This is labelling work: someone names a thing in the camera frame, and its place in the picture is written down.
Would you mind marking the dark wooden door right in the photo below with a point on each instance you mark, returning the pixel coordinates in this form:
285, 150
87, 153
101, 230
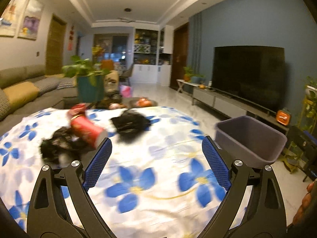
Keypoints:
181, 37

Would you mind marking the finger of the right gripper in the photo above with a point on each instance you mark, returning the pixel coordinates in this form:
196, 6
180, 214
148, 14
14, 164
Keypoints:
312, 138

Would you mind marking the checkered cushion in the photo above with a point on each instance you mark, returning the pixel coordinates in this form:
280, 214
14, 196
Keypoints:
46, 85

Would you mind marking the person's right hand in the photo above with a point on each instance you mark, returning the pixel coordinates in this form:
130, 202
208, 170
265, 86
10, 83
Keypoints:
304, 204

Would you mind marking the purple abstract painting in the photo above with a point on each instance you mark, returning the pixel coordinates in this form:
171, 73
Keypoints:
31, 20

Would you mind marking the tall plant on gold stand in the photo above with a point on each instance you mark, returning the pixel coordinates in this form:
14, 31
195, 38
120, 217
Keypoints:
306, 122

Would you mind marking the grey sectional sofa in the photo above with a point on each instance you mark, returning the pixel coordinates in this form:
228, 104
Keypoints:
64, 96

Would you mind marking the white display cabinet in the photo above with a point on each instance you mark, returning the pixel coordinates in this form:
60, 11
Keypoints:
152, 52

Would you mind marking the wooden door left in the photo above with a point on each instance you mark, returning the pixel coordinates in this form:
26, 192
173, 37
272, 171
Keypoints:
55, 45

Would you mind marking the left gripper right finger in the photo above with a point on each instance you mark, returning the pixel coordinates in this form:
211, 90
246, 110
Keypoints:
265, 214

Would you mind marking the red paper cup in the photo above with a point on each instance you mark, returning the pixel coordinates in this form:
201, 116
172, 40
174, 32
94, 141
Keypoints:
85, 129

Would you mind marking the pink gift bag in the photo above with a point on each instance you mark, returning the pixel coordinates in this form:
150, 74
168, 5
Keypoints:
126, 91

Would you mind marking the yellow cushion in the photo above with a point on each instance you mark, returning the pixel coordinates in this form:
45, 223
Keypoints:
20, 94

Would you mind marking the large black television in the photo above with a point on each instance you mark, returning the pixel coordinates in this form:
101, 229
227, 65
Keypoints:
256, 74

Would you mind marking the grey tv cabinet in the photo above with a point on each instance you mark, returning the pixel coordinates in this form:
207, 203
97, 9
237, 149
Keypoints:
233, 108

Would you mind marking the black wrapper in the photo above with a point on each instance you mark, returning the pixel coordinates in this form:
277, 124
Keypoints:
63, 142

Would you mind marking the red snack packet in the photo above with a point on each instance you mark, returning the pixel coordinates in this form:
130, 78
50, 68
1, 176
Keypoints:
77, 110

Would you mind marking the black plastic bag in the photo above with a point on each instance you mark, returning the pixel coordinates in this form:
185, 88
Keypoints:
130, 125

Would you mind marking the teal potted green plant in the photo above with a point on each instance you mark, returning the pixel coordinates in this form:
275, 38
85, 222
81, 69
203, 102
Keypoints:
89, 77

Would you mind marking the small white side table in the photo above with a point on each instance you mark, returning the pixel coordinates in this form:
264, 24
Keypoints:
182, 83

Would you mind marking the purple plastic bin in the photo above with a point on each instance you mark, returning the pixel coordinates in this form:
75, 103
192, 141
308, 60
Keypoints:
249, 140

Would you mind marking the plate of oranges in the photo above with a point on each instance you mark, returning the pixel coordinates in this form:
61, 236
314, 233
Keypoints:
141, 102

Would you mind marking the blue floral tablecloth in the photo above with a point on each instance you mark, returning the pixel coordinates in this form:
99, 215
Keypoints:
157, 185

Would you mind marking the orange retro radio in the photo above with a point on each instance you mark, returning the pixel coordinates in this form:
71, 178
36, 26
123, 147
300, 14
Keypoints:
283, 117

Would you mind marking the sailboat painting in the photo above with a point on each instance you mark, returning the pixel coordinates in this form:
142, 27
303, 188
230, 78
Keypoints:
10, 18

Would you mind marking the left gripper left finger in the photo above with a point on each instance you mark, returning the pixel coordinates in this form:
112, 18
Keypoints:
48, 215

